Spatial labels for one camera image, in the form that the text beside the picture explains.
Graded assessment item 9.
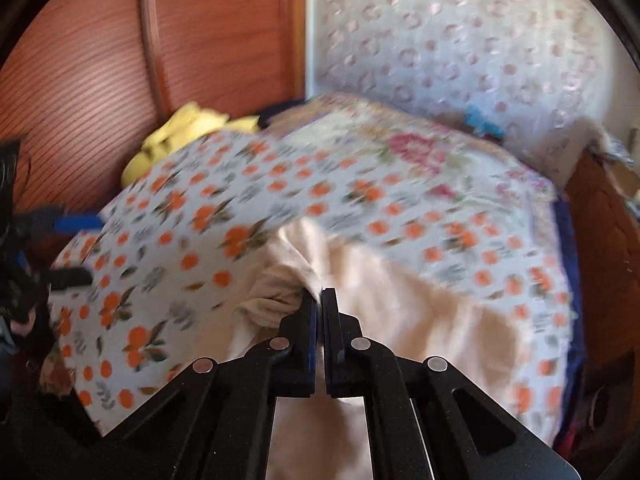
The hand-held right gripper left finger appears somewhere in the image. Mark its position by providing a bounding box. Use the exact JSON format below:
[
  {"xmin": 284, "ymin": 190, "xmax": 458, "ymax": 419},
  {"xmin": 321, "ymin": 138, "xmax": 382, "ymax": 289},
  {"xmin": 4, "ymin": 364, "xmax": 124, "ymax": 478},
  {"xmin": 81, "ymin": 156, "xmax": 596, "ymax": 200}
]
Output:
[{"xmin": 100, "ymin": 287, "xmax": 321, "ymax": 480}]

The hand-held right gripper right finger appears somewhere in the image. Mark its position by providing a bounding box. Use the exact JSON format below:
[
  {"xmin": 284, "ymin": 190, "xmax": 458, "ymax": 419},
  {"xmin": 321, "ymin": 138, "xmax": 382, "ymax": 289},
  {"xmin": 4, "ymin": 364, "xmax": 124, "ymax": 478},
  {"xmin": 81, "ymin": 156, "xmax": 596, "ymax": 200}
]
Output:
[{"xmin": 321, "ymin": 287, "xmax": 582, "ymax": 480}]

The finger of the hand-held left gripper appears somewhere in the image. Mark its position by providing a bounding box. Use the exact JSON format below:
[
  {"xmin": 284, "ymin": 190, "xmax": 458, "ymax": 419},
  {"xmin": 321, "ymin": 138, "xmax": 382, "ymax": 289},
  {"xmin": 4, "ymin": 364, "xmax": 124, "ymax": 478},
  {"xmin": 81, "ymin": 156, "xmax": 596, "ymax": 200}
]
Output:
[
  {"xmin": 47, "ymin": 268, "xmax": 94, "ymax": 292},
  {"xmin": 30, "ymin": 207, "xmax": 104, "ymax": 236}
]

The peach printed t-shirt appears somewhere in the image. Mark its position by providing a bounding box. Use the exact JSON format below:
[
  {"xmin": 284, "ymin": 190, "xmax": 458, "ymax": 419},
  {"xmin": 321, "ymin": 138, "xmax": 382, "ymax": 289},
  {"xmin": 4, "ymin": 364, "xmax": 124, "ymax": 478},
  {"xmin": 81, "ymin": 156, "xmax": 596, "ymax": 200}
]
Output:
[{"xmin": 227, "ymin": 219, "xmax": 532, "ymax": 480}]

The orange fruit print bedsheet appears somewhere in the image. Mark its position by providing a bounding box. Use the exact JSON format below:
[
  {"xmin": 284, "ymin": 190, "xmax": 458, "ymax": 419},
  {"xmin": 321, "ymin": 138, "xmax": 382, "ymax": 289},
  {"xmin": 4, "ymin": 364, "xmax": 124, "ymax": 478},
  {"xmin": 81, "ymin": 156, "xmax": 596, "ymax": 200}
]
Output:
[{"xmin": 44, "ymin": 129, "xmax": 577, "ymax": 453}]

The yellow cloth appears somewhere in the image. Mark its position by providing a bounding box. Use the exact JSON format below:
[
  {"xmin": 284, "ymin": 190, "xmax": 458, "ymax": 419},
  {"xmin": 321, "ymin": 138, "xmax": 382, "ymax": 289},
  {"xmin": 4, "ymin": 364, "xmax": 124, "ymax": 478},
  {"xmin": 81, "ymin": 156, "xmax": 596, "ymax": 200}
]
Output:
[{"xmin": 121, "ymin": 102, "xmax": 262, "ymax": 187}]

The reddish wooden slatted panel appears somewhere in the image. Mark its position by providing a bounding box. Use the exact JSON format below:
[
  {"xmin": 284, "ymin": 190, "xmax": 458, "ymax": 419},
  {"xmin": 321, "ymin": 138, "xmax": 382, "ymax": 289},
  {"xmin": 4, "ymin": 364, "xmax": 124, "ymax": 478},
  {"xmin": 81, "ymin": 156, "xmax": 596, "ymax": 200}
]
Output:
[{"xmin": 0, "ymin": 0, "xmax": 307, "ymax": 216}]

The floral quilt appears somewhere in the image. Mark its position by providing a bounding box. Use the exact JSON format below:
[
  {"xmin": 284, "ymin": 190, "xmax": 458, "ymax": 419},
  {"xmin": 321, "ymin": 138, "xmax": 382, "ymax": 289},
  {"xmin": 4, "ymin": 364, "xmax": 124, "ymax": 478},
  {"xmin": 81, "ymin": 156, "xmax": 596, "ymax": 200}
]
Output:
[{"xmin": 264, "ymin": 94, "xmax": 562, "ymax": 211}]

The dark blue blanket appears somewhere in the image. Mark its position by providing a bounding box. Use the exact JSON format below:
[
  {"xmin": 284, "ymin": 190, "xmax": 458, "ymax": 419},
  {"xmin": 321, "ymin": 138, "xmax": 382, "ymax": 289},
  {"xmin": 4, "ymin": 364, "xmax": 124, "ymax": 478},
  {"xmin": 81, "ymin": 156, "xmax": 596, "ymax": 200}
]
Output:
[{"xmin": 550, "ymin": 192, "xmax": 587, "ymax": 391}]

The blue cloth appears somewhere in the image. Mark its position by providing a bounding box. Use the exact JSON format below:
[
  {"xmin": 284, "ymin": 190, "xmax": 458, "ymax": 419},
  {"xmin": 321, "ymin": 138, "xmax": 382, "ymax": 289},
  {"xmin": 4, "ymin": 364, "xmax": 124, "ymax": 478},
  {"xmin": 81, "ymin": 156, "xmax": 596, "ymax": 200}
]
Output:
[{"xmin": 464, "ymin": 105, "xmax": 507, "ymax": 140}]

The wooden cabinet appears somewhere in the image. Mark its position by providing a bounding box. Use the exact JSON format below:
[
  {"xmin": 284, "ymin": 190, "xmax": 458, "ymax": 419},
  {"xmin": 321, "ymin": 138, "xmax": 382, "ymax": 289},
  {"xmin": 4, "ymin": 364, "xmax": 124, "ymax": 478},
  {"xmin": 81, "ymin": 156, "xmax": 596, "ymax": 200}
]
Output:
[{"xmin": 564, "ymin": 152, "xmax": 640, "ymax": 421}]

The circle pattern sheer curtain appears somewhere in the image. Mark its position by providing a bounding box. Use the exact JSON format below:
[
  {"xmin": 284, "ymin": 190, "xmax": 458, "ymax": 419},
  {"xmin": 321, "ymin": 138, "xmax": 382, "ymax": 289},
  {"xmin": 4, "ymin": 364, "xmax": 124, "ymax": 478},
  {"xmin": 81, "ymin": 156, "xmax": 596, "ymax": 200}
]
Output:
[{"xmin": 306, "ymin": 0, "xmax": 618, "ymax": 183}]

